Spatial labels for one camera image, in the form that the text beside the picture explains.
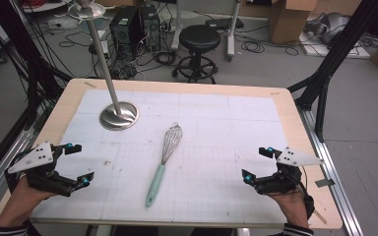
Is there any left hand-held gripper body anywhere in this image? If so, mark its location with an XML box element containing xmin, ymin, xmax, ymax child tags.
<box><xmin>4</xmin><ymin>141</ymin><xmax>80</xmax><ymax>198</ymax></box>

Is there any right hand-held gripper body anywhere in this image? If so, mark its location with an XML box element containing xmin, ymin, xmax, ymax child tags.
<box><xmin>254</xmin><ymin>147</ymin><xmax>325</xmax><ymax>197</ymax></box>

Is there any steel utensil stand with hooks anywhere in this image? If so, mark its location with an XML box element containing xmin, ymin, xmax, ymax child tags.
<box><xmin>66</xmin><ymin>0</ymin><xmax>141</xmax><ymax>132</ymax></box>

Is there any whisk with mint green handle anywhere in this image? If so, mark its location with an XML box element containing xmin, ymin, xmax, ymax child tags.
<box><xmin>145</xmin><ymin>122</ymin><xmax>184</xmax><ymax>208</ymax></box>

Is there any person's right hand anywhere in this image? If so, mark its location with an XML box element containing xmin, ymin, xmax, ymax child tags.
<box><xmin>266</xmin><ymin>185</ymin><xmax>311</xmax><ymax>229</ymax></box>

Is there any person's left hand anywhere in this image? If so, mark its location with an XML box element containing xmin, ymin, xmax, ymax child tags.
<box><xmin>0</xmin><ymin>175</ymin><xmax>59</xmax><ymax>229</ymax></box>

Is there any grey tape strip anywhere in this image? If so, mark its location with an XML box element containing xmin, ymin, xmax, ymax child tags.
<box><xmin>314</xmin><ymin>178</ymin><xmax>336</xmax><ymax>189</ymax></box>

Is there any white grid mat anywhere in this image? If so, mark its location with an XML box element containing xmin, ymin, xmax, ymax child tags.
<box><xmin>31</xmin><ymin>88</ymin><xmax>290</xmax><ymax>226</ymax></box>

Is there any white stand leg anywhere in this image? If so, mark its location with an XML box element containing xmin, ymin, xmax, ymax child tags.
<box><xmin>225</xmin><ymin>0</ymin><xmax>243</xmax><ymax>62</ymax></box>
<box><xmin>170</xmin><ymin>0</ymin><xmax>183</xmax><ymax>52</ymax></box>

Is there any black computer tower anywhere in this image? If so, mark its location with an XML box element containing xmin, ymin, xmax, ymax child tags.
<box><xmin>139</xmin><ymin>3</ymin><xmax>162</xmax><ymax>52</ymax></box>
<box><xmin>109</xmin><ymin>5</ymin><xmax>143</xmax><ymax>61</ymax></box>

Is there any tall cardboard box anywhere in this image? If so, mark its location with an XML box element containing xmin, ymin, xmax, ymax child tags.
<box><xmin>268</xmin><ymin>0</ymin><xmax>318</xmax><ymax>45</ymax></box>

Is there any black round stool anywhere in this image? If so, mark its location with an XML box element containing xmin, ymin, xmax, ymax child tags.
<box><xmin>171</xmin><ymin>24</ymin><xmax>222</xmax><ymax>85</ymax></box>

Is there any flat black box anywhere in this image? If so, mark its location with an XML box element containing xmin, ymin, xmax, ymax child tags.
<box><xmin>205</xmin><ymin>17</ymin><xmax>245</xmax><ymax>30</ymax></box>

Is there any grey bundled equipment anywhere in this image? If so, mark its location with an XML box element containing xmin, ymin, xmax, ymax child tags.
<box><xmin>304</xmin><ymin>12</ymin><xmax>351</xmax><ymax>45</ymax></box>

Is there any aluminium rail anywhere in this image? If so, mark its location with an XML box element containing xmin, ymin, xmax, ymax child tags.
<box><xmin>296</xmin><ymin>107</ymin><xmax>364</xmax><ymax>236</ymax></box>
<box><xmin>0</xmin><ymin>129</ymin><xmax>35</xmax><ymax>215</ymax></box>

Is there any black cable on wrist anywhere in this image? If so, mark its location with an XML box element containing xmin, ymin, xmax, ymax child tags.
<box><xmin>298</xmin><ymin>166</ymin><xmax>316</xmax><ymax>219</ymax></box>

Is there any coiled black floor cable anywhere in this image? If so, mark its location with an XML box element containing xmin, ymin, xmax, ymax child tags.
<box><xmin>240</xmin><ymin>38</ymin><xmax>267</xmax><ymax>55</ymax></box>

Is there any black metal frame stand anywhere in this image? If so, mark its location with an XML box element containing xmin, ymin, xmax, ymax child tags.
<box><xmin>287</xmin><ymin>0</ymin><xmax>378</xmax><ymax>143</ymax></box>
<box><xmin>0</xmin><ymin>0</ymin><xmax>74</xmax><ymax>132</ymax></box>

